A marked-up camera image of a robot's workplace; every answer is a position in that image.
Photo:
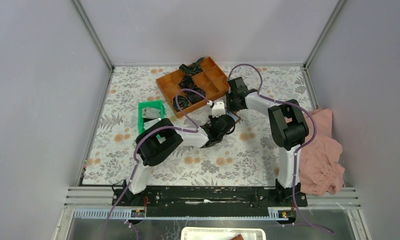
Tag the green plastic card box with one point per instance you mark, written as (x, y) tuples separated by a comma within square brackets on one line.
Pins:
[(149, 110)]

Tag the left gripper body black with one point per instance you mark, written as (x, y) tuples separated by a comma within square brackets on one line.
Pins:
[(212, 120)]

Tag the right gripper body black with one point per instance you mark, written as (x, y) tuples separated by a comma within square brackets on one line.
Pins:
[(231, 104)]

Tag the black items in tray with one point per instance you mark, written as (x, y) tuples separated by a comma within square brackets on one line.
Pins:
[(194, 93)]

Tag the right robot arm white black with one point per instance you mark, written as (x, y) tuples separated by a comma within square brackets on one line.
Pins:
[(287, 124)]

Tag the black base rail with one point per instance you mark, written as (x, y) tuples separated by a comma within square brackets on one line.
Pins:
[(215, 202)]

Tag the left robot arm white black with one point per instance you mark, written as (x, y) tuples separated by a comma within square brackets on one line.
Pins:
[(159, 141)]

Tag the orange wooden compartment tray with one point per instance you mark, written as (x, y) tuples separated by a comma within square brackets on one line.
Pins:
[(212, 80)]

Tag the pink crumpled cloth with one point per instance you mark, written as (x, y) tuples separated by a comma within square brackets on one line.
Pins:
[(319, 168)]

